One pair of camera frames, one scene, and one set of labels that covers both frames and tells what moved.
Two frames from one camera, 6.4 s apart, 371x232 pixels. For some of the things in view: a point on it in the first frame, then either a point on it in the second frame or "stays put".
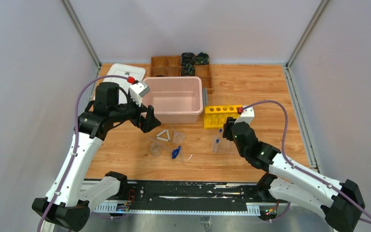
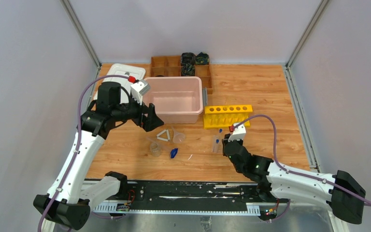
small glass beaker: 155,149 stays put
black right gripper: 227,132 → 225,141
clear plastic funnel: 178,137 stays put
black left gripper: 142,118 stays put
